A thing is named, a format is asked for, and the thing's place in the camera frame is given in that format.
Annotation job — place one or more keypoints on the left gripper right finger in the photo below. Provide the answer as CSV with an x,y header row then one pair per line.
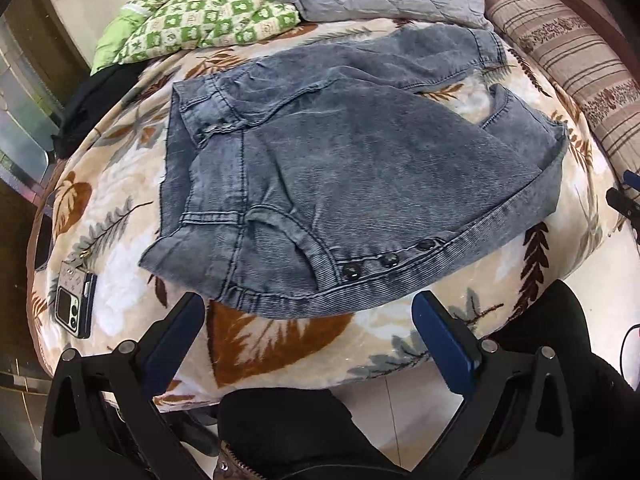
x,y
514,421

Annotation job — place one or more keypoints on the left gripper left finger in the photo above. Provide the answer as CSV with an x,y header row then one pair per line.
x,y
101,421

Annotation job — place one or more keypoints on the green white patterned quilt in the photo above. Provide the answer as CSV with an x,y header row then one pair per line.
x,y
146,29

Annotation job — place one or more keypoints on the floral beige fleece blanket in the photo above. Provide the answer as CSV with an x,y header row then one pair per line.
x,y
105,214

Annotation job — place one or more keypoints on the flip phone with case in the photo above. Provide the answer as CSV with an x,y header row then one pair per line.
x,y
73,300

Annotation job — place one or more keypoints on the black garment on bed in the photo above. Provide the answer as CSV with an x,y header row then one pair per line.
x,y
91,101

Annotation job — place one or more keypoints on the striped beige brown pillow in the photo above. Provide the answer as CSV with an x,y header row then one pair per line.
x,y
577,58

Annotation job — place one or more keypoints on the grey denim pants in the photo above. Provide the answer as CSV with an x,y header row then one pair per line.
x,y
324,180

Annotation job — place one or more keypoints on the person's black trousers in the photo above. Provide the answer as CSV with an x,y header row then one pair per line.
x,y
283,433

